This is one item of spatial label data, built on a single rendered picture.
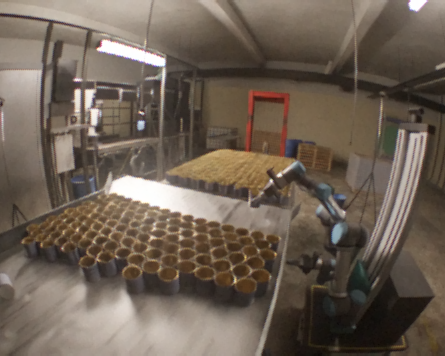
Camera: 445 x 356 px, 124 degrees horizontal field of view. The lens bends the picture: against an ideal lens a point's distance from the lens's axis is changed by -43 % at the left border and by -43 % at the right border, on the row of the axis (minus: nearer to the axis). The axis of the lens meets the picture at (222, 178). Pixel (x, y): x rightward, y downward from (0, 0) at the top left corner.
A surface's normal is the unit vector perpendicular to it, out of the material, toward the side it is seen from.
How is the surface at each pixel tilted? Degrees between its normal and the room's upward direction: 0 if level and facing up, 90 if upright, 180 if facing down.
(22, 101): 90
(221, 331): 0
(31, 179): 90
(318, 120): 90
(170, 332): 0
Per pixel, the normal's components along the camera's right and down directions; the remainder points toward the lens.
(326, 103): -0.36, 0.25
